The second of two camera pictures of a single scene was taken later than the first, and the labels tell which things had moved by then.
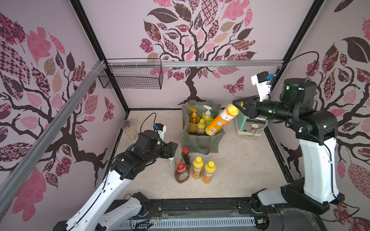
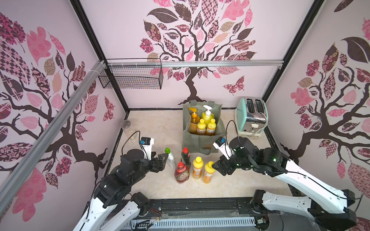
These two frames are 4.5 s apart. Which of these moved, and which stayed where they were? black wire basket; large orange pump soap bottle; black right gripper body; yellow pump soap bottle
Moved: black right gripper body
Stayed: black wire basket; large orange pump soap bottle; yellow pump soap bottle
